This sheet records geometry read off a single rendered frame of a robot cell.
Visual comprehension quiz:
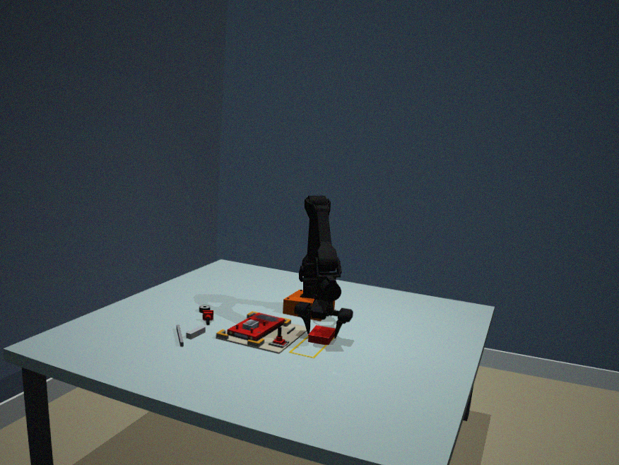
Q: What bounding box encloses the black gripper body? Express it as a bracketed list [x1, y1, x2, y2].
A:
[294, 292, 353, 322]

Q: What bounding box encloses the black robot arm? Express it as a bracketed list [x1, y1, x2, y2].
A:
[299, 196, 342, 319]

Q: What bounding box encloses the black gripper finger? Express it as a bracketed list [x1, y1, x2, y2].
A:
[334, 320, 346, 338]
[298, 312, 311, 334]

